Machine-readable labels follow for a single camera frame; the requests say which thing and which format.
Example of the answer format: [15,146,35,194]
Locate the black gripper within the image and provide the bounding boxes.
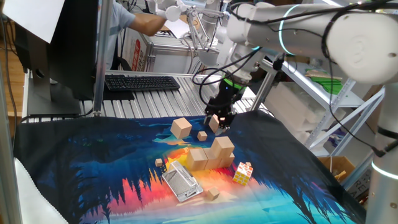
[203,82,244,130]

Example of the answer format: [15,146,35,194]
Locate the large wooden cube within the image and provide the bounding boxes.
[203,147,223,170]
[210,136,236,159]
[218,152,236,169]
[170,117,193,140]
[208,114,220,134]
[185,147,208,172]

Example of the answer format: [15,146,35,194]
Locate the person forearm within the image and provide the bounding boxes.
[129,12,167,37]

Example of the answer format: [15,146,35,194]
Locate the Rubik's cube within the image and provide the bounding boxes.
[232,161,254,187]

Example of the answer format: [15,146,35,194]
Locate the white foam pieces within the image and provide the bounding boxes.
[264,81,321,144]

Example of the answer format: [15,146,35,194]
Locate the silver metal mesh holder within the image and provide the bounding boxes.
[161,160,204,203]

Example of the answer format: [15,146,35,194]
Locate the black keyboard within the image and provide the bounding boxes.
[104,74,182,93]

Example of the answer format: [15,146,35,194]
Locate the white metal shelf rack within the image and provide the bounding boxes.
[250,0,398,190]

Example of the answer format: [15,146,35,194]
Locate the green plastic object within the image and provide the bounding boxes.
[306,68,343,95]

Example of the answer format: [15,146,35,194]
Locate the colourful forest print cloth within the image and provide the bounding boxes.
[12,109,368,224]

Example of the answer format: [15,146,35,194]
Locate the cardboard box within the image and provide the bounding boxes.
[317,155,356,184]

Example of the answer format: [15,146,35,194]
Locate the person in blue shirt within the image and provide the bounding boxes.
[98,1,137,68]

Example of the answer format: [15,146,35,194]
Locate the grey lettered plate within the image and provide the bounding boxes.
[347,169,373,198]

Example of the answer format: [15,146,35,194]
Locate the black computer monitor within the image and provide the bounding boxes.
[14,0,100,116]

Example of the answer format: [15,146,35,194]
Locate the white paper sheet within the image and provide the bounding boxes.
[2,0,66,44]

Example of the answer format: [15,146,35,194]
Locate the green wrist adapter ring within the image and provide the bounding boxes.
[223,77,247,91]

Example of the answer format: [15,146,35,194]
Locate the aluminium vertical post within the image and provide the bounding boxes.
[92,0,114,118]

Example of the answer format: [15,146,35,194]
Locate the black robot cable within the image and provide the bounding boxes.
[191,0,398,158]

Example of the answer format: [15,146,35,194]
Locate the black monitor cable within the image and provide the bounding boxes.
[20,107,95,124]

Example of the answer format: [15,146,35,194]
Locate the grey frame post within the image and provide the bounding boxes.
[0,62,23,224]

